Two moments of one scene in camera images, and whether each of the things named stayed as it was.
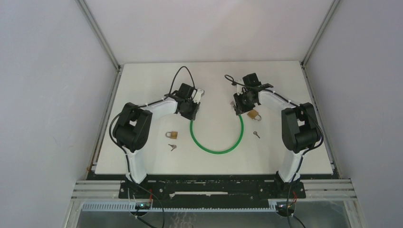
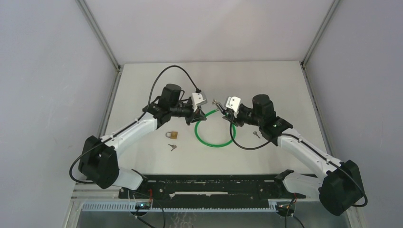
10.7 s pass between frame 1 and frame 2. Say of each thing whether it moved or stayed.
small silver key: stayed
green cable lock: moved
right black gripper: moved
